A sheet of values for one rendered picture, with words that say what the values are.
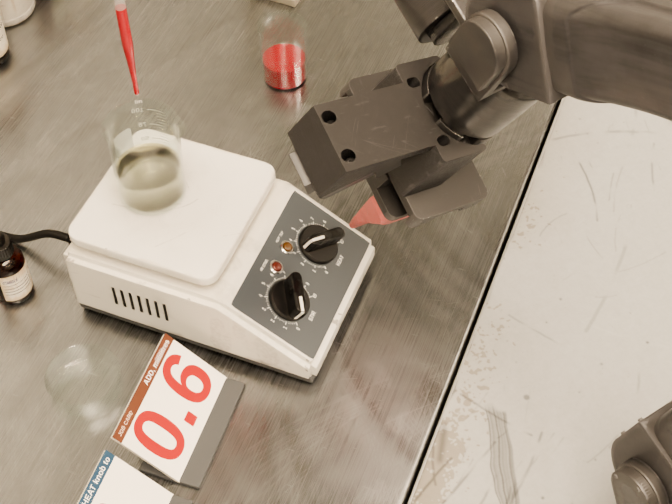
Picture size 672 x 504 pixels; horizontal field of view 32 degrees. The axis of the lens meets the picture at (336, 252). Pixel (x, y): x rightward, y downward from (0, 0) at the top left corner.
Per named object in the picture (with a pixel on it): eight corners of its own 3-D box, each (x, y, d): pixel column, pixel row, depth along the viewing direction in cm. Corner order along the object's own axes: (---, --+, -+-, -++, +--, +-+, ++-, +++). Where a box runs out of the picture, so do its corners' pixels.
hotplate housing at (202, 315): (376, 261, 95) (378, 194, 89) (314, 391, 87) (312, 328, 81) (129, 186, 100) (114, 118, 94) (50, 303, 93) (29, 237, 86)
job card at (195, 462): (245, 385, 88) (242, 354, 84) (199, 490, 82) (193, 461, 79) (169, 364, 89) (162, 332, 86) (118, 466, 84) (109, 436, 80)
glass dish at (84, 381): (126, 356, 89) (122, 340, 88) (122, 420, 86) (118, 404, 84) (53, 360, 89) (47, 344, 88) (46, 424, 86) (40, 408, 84)
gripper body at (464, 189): (402, 233, 75) (468, 183, 69) (332, 94, 77) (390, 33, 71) (474, 207, 79) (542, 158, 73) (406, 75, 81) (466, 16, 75)
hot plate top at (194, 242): (281, 173, 90) (280, 165, 90) (213, 290, 83) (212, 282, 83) (140, 132, 93) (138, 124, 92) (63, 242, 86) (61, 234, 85)
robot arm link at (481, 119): (392, 61, 72) (454, -2, 66) (455, 38, 75) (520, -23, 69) (450, 158, 71) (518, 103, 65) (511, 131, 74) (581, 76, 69)
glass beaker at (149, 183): (107, 217, 87) (89, 140, 81) (130, 164, 90) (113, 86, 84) (187, 229, 86) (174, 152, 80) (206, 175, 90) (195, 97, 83)
